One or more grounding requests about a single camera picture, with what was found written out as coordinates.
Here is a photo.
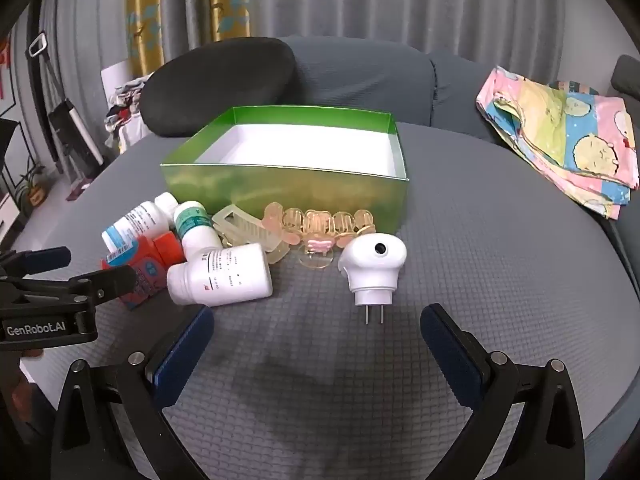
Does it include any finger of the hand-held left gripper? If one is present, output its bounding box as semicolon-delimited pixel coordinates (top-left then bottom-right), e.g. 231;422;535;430
0;246;72;281
10;264;139;311

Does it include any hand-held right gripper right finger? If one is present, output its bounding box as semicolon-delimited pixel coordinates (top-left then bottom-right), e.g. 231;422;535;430
420;302;586;480

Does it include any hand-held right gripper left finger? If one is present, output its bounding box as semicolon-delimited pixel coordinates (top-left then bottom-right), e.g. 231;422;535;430
50;304;221;480

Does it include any red bottle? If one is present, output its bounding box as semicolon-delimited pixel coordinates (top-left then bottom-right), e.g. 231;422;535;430
101;233;185;312

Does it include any white bottle with blue label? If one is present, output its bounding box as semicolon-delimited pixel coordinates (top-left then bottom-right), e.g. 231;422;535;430
101;192;180;252

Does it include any white bottle with green label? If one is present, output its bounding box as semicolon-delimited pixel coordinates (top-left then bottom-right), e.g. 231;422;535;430
173;201;223;261

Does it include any large plain white bottle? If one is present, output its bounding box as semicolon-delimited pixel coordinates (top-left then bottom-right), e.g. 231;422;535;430
166;243;274;307

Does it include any white plug-in device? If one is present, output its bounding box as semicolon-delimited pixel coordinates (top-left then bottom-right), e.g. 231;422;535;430
339;232;408;325

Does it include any pale translucent comb clip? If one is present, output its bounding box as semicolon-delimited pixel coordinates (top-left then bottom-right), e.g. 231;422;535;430
212;204;292;266

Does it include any amber and pink hair clip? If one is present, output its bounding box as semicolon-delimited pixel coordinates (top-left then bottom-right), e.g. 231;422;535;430
262;201;377;272

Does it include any green cardboard box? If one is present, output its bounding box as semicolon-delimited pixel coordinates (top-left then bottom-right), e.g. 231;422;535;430
160;106;412;233

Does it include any grey sofa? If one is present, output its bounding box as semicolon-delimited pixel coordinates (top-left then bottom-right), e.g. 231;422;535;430
20;35;640;480

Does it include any black bag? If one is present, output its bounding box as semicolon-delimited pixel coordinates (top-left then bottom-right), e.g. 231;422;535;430
47;99;105;177

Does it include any pile of printed clothes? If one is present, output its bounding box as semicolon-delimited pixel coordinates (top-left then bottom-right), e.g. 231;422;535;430
104;74;151;153

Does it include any white paper sheet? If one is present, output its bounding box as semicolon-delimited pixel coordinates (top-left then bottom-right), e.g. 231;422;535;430
100;60;133;106

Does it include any black cushion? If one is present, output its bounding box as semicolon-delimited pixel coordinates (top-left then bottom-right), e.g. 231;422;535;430
140;36;297;137

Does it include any printed pastel blanket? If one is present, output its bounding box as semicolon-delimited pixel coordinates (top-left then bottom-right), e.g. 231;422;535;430
475;66;640;220

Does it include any yellow patterned curtain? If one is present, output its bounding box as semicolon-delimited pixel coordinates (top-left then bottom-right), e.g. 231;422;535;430
125;0;253;78

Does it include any grey curtain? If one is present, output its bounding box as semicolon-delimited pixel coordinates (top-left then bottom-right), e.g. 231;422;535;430
40;0;616;86

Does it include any red wall decoration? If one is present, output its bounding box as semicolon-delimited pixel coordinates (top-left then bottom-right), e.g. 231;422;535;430
0;40;16;101

